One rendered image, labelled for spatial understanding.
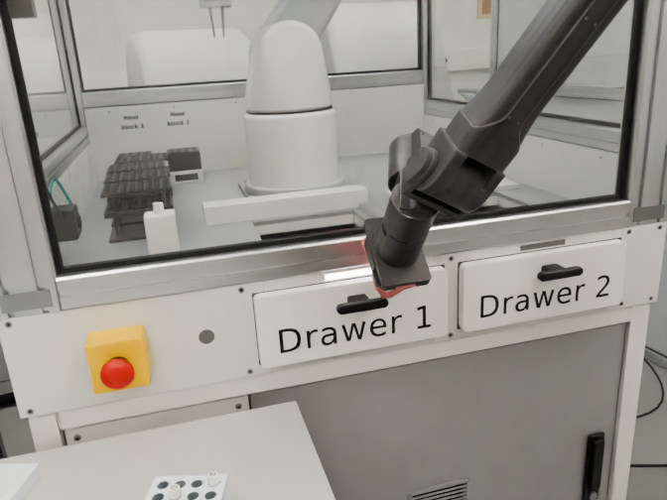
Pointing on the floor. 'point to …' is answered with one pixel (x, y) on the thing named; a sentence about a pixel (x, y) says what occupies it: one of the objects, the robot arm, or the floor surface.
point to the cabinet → (438, 413)
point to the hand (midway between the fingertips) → (384, 284)
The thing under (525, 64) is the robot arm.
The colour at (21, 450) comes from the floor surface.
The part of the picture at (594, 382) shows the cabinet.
